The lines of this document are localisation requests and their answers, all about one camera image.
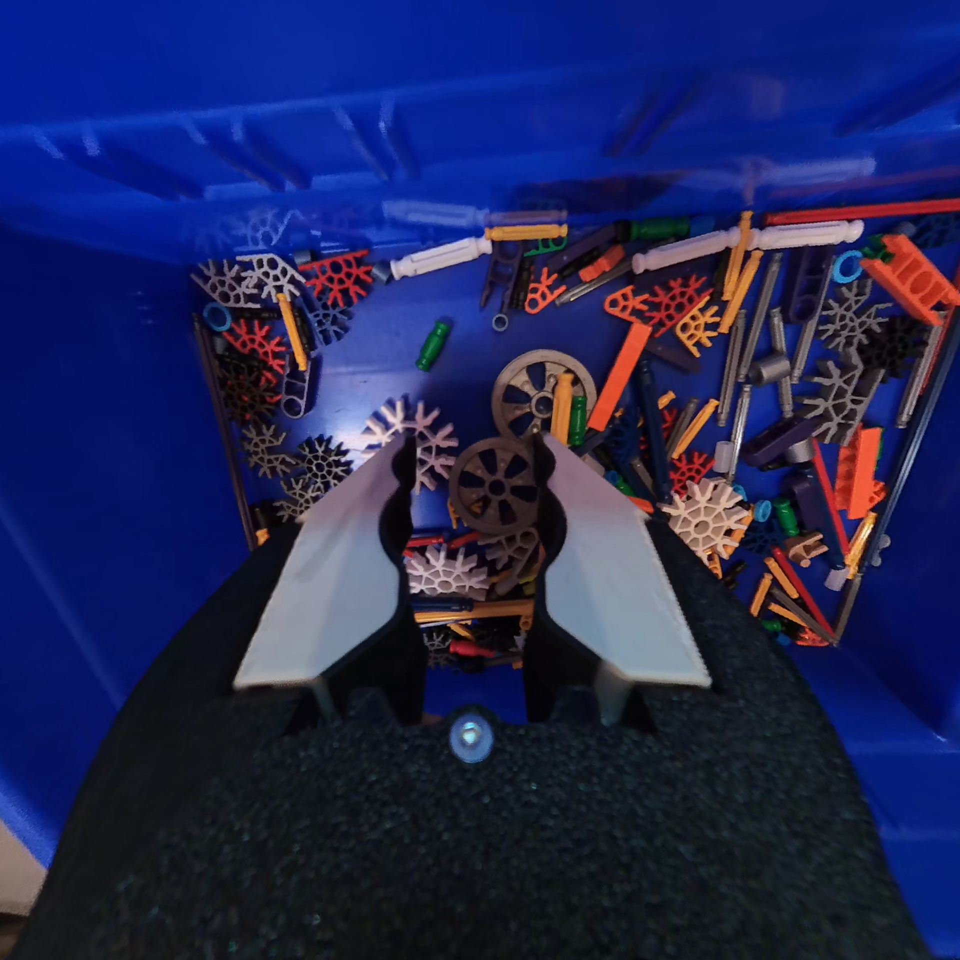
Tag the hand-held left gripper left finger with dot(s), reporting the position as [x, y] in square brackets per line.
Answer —
[330, 585]

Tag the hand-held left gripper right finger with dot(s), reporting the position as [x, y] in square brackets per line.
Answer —
[615, 585]

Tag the blue plastic bin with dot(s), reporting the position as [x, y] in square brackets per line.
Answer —
[112, 450]

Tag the pile of toy construction pieces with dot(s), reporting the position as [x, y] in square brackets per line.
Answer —
[679, 300]

